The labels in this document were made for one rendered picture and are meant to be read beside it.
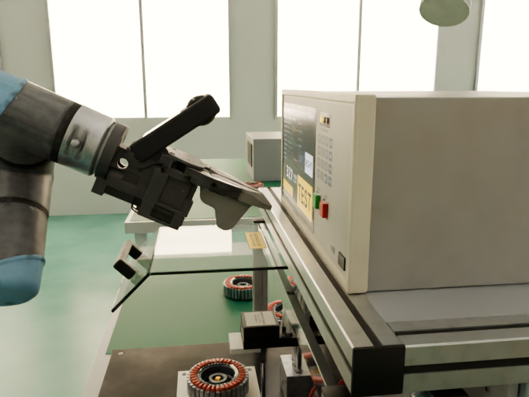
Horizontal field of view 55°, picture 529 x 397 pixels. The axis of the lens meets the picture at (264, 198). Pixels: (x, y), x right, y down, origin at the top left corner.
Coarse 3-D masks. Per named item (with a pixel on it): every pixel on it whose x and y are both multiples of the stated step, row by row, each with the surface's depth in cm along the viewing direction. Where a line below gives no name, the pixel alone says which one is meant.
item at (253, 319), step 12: (252, 312) 93; (264, 312) 93; (240, 324) 93; (252, 324) 88; (264, 324) 88; (276, 324) 88; (228, 336) 93; (240, 336) 92; (252, 336) 88; (264, 336) 88; (276, 336) 88; (288, 336) 89; (240, 348) 88; (252, 348) 88; (300, 348) 90; (300, 360) 90
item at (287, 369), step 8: (280, 360) 96; (288, 360) 95; (304, 360) 95; (280, 368) 96; (288, 368) 92; (304, 368) 92; (280, 376) 97; (288, 376) 90; (296, 376) 90; (304, 376) 90; (288, 384) 90; (296, 384) 90; (304, 384) 90; (312, 384) 90; (288, 392) 90; (296, 392) 90; (304, 392) 91
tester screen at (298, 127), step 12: (288, 108) 85; (288, 120) 85; (300, 120) 75; (312, 120) 68; (288, 132) 86; (300, 132) 76; (312, 132) 68; (288, 144) 86; (300, 144) 76; (312, 144) 68; (288, 156) 86; (288, 180) 87; (312, 180) 69; (288, 192) 87; (312, 204) 69; (312, 216) 69
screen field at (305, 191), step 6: (300, 180) 77; (300, 186) 77; (306, 186) 72; (300, 192) 77; (306, 192) 72; (312, 192) 69; (300, 198) 77; (306, 198) 72; (312, 198) 69; (300, 204) 77; (306, 204) 73; (306, 210) 73; (306, 216) 73
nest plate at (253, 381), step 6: (252, 366) 100; (180, 372) 99; (186, 372) 99; (252, 372) 99; (180, 378) 96; (186, 378) 96; (252, 378) 96; (180, 384) 94; (186, 384) 94; (252, 384) 94; (180, 390) 93; (186, 390) 93; (252, 390) 93; (258, 390) 93; (180, 396) 91; (186, 396) 91; (246, 396) 91; (252, 396) 91; (258, 396) 91
